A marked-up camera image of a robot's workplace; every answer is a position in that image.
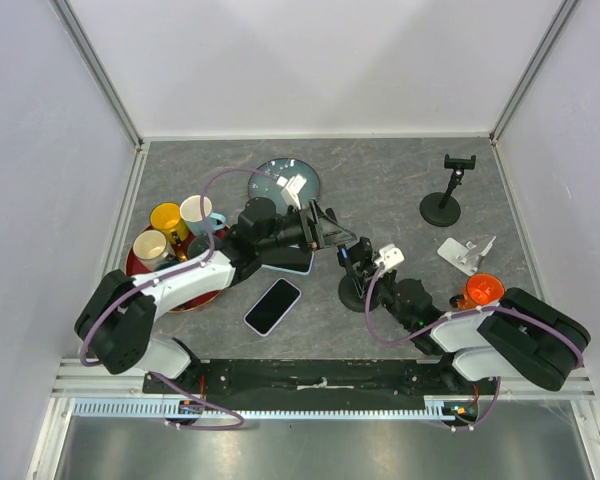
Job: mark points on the white folding phone stand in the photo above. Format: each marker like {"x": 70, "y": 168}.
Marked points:
{"x": 468, "y": 257}

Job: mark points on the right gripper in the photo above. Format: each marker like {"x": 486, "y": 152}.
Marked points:
{"x": 389, "y": 274}

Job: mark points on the cream cup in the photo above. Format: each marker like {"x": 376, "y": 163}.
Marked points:
{"x": 153, "y": 249}

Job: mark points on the grey mug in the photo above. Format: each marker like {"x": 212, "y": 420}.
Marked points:
{"x": 201, "y": 246}

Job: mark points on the yellow mug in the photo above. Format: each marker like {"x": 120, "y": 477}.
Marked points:
{"x": 167, "y": 219}

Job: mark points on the orange mug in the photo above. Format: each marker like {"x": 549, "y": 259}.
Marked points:
{"x": 480, "y": 289}

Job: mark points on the light blue phone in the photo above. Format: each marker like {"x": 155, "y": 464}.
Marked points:
{"x": 288, "y": 259}

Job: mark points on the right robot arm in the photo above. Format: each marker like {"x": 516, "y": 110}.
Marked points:
{"x": 516, "y": 335}

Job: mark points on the black phone stand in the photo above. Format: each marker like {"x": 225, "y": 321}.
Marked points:
{"x": 441, "y": 209}
{"x": 358, "y": 263}

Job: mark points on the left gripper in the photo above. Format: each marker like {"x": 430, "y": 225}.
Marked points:
{"x": 321, "y": 228}

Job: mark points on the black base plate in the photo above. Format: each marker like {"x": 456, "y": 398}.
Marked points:
{"x": 327, "y": 385}

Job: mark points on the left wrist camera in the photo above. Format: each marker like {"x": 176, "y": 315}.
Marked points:
{"x": 291, "y": 188}

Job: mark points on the blue ceramic plate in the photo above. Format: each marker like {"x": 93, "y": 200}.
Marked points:
{"x": 260, "y": 186}

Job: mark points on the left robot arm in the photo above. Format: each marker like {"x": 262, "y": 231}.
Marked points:
{"x": 117, "y": 322}

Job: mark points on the lilac case phone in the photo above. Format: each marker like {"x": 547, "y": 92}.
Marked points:
{"x": 264, "y": 316}

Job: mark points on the red round tray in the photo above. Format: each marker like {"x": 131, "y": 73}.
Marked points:
{"x": 134, "y": 266}

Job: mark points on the white light-blue mug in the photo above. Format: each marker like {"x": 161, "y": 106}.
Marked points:
{"x": 196, "y": 210}

